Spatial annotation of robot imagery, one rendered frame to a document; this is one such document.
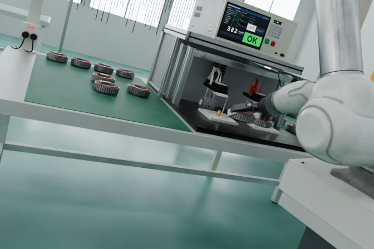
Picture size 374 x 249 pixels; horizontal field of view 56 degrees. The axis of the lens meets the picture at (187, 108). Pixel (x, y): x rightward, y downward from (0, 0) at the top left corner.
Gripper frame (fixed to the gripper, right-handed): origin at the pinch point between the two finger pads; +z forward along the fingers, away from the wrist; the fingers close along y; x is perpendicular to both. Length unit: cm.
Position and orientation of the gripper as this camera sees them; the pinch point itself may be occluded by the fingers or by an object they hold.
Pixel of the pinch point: (241, 114)
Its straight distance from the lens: 154.4
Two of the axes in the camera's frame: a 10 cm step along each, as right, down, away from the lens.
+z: -4.4, 2.0, 8.8
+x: 0.9, -9.6, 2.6
